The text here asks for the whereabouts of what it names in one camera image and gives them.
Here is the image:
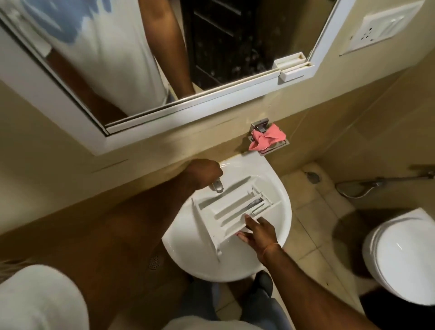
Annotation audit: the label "person's left hand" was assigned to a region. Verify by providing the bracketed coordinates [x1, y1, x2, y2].
[184, 159, 224, 191]

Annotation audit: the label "person's left forearm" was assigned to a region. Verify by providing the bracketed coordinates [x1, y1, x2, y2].
[42, 172, 192, 330]

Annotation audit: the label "person's right hand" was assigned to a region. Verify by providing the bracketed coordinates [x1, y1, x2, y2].
[237, 214, 280, 256]

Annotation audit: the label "chrome soap holder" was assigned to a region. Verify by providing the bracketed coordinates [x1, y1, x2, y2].
[247, 118, 290, 156]

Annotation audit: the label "white shirt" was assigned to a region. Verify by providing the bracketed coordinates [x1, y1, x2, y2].
[0, 264, 89, 330]

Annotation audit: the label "dark shoe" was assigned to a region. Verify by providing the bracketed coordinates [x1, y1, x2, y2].
[254, 271, 274, 297]

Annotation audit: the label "white framed mirror cabinet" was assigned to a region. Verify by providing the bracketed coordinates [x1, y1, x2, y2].
[0, 0, 357, 156]

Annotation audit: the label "white ceramic sink basin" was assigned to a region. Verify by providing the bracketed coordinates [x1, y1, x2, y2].
[161, 151, 293, 283]

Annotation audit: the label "chrome sprayer hose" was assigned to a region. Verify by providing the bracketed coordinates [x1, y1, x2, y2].
[335, 171, 435, 200]

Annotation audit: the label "person's right forearm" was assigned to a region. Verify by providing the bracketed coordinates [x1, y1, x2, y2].
[262, 244, 379, 330]

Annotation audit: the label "pink cloth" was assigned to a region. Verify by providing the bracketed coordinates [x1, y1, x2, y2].
[248, 123, 287, 151]

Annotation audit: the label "blue jeans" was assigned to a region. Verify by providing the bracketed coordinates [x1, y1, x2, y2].
[172, 274, 291, 330]

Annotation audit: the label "white toilet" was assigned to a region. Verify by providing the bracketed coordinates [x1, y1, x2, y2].
[362, 208, 435, 306]

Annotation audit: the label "white wall socket plate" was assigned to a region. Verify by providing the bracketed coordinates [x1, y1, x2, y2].
[339, 0, 426, 56]

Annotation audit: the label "white plastic detergent drawer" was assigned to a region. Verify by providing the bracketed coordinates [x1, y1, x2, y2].
[191, 175, 283, 262]

